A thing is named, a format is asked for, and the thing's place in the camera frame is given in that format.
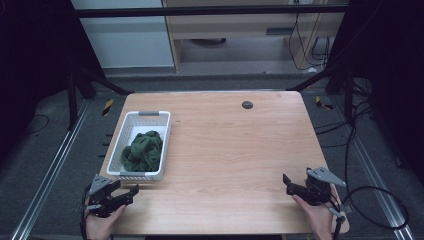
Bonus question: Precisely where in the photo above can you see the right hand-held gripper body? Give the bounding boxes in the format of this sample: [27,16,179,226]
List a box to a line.
[304,166,348,207]

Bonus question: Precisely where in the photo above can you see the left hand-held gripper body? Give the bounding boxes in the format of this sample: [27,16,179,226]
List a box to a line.
[84,173,123,220]

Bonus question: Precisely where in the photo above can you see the person's right hand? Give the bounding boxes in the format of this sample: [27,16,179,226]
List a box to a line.
[292,194,335,240]

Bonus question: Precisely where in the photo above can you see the person's left hand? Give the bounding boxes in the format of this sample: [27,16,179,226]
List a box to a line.
[84,203,128,240]

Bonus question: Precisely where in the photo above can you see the dark green cloth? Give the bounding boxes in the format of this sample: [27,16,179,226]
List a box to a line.
[120,129,165,174]

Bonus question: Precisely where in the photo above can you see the white plastic basket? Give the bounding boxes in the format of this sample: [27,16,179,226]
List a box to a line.
[105,110,172,182]

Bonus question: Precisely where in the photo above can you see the yellow black floor tape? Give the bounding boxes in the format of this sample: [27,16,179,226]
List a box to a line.
[314,95,335,111]
[101,98,115,117]

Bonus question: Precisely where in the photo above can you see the black metal stand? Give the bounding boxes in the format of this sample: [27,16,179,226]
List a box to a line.
[65,61,135,132]
[287,61,355,126]

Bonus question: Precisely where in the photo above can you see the dark curtain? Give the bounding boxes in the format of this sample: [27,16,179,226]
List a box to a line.
[0,0,107,161]
[328,0,424,188]

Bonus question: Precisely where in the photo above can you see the white cabinet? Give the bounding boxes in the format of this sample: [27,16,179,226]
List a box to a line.
[70,0,176,70]

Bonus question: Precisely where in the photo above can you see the light wooden desk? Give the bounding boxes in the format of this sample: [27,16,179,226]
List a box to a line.
[161,0,350,73]

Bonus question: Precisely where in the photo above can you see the black horizontal bar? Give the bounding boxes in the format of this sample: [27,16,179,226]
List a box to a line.
[73,5,350,19]

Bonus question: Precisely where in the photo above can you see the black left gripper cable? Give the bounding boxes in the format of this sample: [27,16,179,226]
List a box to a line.
[78,185,92,240]

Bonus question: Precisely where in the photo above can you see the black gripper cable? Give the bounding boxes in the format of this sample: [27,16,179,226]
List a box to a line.
[332,185,411,240]
[78,185,92,240]

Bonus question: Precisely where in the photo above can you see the metal floor rail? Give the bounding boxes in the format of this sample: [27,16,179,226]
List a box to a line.
[331,95,417,240]
[9,99,92,240]

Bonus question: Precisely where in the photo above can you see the black floor cables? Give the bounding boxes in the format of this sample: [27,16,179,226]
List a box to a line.
[314,78,374,150]

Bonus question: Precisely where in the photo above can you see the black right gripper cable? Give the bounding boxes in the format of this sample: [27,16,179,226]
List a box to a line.
[332,185,411,240]

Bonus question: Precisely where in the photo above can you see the thin black floor cable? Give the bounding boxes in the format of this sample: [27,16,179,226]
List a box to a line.
[22,113,51,136]

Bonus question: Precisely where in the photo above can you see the black desk cables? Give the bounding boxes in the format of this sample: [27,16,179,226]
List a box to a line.
[287,0,332,72]

